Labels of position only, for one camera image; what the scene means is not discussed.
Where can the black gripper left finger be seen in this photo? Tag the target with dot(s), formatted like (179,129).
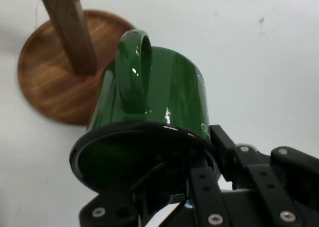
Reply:
(209,197)

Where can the dark wooden mug tree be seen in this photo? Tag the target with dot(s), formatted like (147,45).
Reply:
(49,74)

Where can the green enamel mug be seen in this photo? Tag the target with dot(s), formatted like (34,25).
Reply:
(169,87)

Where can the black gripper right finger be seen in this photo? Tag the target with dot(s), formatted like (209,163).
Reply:
(286,177)

